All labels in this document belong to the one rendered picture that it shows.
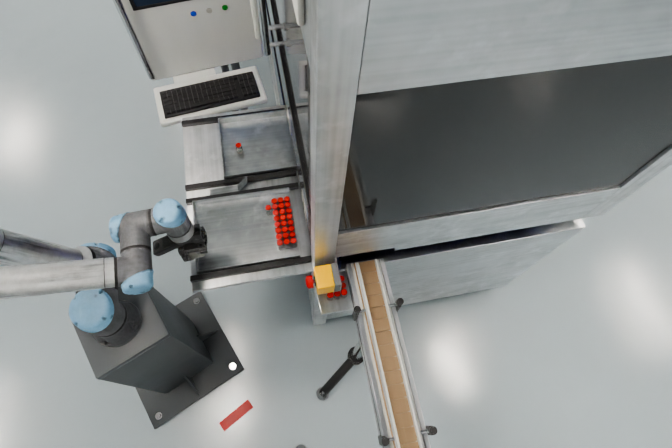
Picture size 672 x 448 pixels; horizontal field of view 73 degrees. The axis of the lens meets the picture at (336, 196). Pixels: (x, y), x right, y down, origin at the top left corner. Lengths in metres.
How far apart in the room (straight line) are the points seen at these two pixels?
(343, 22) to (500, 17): 0.22
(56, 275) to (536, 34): 1.11
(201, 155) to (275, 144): 0.28
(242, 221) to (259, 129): 0.39
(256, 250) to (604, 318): 1.94
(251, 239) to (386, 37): 1.08
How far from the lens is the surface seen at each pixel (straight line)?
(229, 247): 1.61
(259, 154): 1.76
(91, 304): 1.53
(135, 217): 1.31
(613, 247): 3.04
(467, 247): 1.68
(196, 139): 1.84
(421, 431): 1.44
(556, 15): 0.76
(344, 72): 0.69
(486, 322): 2.58
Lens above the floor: 2.37
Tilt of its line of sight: 63 degrees down
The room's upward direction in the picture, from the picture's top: 6 degrees clockwise
